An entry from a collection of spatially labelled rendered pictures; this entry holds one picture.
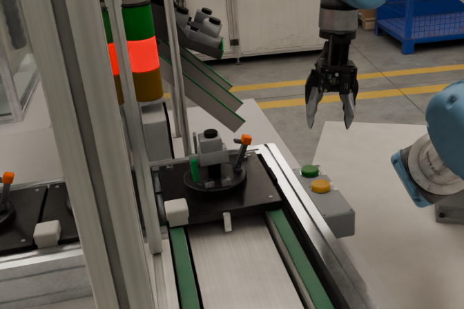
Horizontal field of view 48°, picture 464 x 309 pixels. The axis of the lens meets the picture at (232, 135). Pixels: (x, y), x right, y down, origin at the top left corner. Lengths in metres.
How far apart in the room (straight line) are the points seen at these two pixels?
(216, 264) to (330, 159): 0.58
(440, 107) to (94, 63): 0.46
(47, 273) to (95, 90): 0.85
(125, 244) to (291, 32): 4.97
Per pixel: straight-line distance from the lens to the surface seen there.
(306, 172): 1.19
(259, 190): 1.13
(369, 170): 1.43
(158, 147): 0.84
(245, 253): 1.04
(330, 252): 0.98
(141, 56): 0.83
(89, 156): 0.27
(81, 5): 0.24
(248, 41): 5.18
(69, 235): 1.09
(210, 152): 1.12
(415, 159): 0.98
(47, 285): 1.09
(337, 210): 1.08
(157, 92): 0.85
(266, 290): 0.96
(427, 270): 1.12
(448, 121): 0.63
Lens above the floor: 1.55
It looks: 25 degrees down
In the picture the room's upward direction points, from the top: 5 degrees counter-clockwise
